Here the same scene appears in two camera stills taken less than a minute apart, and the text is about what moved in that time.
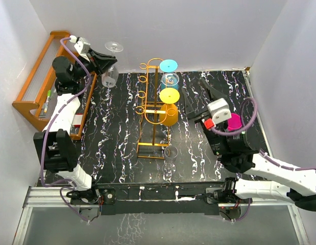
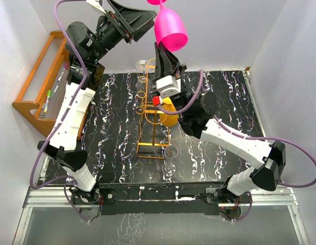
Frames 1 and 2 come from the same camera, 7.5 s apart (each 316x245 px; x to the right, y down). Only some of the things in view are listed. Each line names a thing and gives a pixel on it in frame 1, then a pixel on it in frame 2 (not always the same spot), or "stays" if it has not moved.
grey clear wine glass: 110,77 to 143,84
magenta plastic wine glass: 234,123 to 169,27
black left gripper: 100,62 to 131,23
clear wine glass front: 170,152 stays
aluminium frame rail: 56,197 stays
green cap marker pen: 48,95 stays
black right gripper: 190,109 to 166,64
